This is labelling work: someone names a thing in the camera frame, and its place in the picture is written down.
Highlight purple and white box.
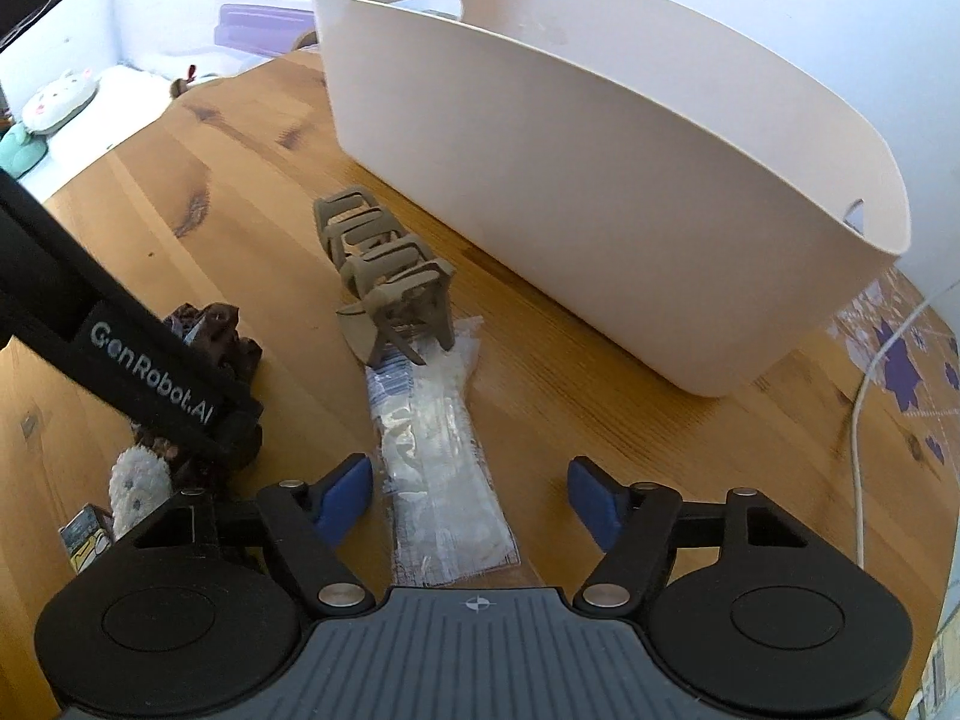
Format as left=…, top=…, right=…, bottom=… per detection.
left=212, top=0, right=320, bottom=59

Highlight beige plastic storage bin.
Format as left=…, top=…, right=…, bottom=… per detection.
left=310, top=0, right=913, bottom=400

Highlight wooden desk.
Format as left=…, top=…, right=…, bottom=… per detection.
left=0, top=45, right=960, bottom=717

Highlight clear packet with white item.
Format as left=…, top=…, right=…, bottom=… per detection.
left=364, top=315, right=522, bottom=587

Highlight brown scrunchie with white plush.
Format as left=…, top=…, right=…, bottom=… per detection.
left=109, top=302, right=265, bottom=537

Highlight white charging cable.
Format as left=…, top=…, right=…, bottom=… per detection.
left=850, top=298, right=937, bottom=569

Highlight green plush toy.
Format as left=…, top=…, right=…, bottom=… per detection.
left=0, top=123, right=50, bottom=179

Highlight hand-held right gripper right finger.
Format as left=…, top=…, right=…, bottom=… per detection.
left=567, top=456, right=865, bottom=618

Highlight purple floral table mat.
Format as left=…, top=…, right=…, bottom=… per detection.
left=825, top=276, right=960, bottom=482

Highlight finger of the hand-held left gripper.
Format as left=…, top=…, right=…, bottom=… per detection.
left=196, top=388, right=266, bottom=472

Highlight long blue cartoon packet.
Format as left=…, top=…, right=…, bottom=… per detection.
left=58, top=505, right=115, bottom=565

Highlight large tan hair claw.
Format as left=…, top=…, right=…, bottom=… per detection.
left=313, top=187, right=457, bottom=368

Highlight white plush toy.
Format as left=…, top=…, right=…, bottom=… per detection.
left=21, top=68, right=100, bottom=139

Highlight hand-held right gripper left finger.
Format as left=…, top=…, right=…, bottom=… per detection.
left=112, top=453, right=377, bottom=618

